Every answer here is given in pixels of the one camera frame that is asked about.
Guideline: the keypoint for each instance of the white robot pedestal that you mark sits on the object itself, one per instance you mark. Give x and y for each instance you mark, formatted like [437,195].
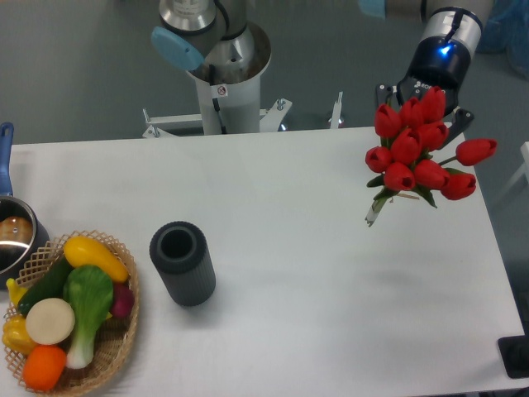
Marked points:
[223,52]

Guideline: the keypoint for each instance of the blue handled saucepan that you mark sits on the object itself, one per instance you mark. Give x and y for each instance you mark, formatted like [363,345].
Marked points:
[21,231]

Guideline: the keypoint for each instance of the yellow bell pepper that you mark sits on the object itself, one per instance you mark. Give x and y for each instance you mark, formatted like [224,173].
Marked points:
[16,337]

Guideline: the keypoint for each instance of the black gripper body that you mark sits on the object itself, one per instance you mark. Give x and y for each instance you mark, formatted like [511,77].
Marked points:
[436,63]

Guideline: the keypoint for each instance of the green bok choy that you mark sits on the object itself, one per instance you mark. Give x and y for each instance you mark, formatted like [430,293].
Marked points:
[89,292]

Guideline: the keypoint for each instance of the yellow banana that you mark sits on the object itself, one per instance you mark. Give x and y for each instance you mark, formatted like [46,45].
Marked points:
[15,291]

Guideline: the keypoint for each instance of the green cucumber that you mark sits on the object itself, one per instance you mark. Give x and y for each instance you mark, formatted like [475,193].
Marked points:
[50,285]

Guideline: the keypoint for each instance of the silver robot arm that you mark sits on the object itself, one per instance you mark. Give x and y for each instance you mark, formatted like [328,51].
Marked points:
[462,21]

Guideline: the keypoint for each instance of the black device at table edge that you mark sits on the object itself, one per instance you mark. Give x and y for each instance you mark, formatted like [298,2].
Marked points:
[514,353]

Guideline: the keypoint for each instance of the orange fruit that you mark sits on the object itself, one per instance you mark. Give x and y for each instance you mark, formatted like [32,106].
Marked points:
[44,367]

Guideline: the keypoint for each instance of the woven wicker basket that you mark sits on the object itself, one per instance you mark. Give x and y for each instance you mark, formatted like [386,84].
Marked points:
[115,338]

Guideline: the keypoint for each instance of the blue plastic bag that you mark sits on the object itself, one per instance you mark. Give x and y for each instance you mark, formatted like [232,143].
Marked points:
[507,32]

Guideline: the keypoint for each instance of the dark grey ribbed vase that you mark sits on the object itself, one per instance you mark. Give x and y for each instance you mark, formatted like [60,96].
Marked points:
[180,253]

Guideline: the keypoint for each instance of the yellow squash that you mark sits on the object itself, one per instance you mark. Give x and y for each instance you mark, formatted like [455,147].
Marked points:
[80,250]

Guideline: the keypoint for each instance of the white metal base frame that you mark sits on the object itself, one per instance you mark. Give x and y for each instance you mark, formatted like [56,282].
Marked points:
[271,120]

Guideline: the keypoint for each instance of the red tulip bouquet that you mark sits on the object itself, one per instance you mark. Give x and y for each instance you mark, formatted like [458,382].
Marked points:
[403,161]

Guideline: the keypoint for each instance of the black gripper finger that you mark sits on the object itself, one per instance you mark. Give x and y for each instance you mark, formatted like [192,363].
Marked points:
[386,94]
[454,123]

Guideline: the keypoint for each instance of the purple radish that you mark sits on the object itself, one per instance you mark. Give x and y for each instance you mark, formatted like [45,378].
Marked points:
[123,301]

